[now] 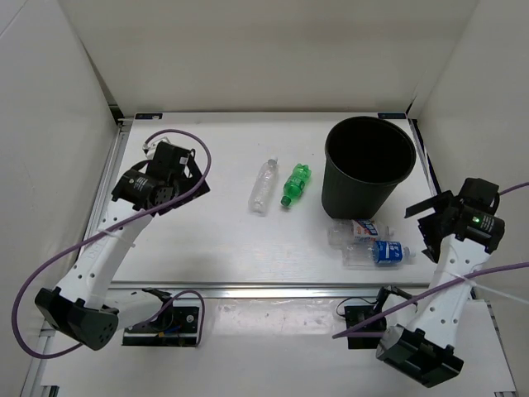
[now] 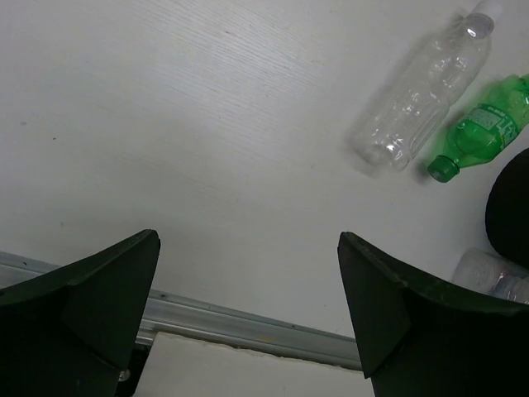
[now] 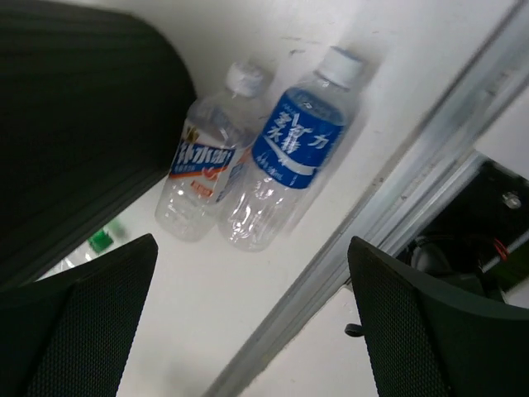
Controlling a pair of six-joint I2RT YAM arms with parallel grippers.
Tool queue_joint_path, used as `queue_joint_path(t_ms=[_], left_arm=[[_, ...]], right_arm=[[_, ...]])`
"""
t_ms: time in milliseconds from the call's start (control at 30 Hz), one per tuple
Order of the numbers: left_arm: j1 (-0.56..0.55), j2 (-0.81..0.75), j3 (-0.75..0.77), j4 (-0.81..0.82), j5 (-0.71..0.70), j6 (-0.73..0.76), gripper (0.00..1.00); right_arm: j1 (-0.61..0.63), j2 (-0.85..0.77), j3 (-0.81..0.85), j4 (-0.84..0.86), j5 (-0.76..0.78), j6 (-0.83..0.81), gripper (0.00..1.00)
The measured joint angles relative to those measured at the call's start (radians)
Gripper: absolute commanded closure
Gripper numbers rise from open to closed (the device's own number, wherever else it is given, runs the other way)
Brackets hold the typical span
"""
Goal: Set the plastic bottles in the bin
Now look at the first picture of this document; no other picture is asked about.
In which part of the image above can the blue label clear bottle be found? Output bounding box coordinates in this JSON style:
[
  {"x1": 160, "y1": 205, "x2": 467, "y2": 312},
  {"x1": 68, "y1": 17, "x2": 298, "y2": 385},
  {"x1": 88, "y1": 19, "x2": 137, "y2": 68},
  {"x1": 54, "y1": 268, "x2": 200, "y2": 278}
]
[{"x1": 341, "y1": 240, "x2": 416, "y2": 268}]

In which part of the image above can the clear plastic bottle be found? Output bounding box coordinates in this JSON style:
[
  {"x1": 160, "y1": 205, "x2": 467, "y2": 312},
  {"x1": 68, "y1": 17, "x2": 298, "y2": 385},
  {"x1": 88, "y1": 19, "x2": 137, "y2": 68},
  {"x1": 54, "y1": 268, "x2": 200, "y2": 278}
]
[{"x1": 248, "y1": 157, "x2": 279, "y2": 216}]

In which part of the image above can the red label clear bottle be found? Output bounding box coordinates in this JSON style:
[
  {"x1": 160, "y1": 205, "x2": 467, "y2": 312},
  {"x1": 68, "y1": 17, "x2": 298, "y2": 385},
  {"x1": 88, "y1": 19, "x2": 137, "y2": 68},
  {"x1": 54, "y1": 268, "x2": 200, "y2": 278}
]
[{"x1": 327, "y1": 219, "x2": 395, "y2": 246}]

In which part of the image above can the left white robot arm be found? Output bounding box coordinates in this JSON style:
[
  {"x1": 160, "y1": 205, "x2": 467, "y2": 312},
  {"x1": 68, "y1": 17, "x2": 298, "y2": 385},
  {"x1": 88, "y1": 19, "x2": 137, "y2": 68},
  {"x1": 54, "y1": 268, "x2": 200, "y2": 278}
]
[{"x1": 35, "y1": 155, "x2": 209, "y2": 351}]

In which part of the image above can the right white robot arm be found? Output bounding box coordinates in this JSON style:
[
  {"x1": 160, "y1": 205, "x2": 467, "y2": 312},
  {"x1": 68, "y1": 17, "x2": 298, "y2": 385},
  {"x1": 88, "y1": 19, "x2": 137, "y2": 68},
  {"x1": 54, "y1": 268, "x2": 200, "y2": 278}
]
[{"x1": 371, "y1": 186, "x2": 505, "y2": 388}]

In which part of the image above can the black plastic bin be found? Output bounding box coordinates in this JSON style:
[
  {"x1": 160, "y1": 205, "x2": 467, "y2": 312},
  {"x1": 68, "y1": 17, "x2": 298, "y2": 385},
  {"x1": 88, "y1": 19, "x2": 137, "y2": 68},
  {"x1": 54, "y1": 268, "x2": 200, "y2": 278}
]
[{"x1": 322, "y1": 116, "x2": 417, "y2": 219}]

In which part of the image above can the green plastic bottle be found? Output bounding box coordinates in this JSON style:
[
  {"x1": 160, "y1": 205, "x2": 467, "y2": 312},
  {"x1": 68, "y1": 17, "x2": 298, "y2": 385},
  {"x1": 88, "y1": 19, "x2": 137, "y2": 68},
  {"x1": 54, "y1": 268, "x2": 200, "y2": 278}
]
[{"x1": 280, "y1": 164, "x2": 312, "y2": 208}]

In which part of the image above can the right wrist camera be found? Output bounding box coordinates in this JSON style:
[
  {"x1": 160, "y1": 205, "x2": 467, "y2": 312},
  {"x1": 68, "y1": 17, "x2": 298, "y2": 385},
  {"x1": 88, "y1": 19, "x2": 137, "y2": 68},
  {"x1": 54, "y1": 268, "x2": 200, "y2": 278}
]
[{"x1": 458, "y1": 178, "x2": 499, "y2": 215}]

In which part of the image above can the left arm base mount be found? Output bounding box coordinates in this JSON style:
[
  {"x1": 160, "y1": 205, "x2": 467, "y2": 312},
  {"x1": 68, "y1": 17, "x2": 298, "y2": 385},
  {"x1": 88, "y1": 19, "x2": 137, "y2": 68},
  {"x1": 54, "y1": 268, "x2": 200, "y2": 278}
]
[{"x1": 122, "y1": 289, "x2": 206, "y2": 347}]

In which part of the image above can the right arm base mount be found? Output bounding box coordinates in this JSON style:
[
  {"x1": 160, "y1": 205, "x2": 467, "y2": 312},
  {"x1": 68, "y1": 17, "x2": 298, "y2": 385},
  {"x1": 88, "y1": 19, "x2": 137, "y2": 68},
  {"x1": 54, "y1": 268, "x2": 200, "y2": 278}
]
[{"x1": 336, "y1": 285, "x2": 418, "y2": 349}]

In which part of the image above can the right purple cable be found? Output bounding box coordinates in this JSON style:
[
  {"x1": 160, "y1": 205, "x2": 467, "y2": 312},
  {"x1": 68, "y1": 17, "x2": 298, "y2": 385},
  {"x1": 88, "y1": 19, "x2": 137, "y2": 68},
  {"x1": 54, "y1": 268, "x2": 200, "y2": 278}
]
[{"x1": 332, "y1": 181, "x2": 529, "y2": 340}]

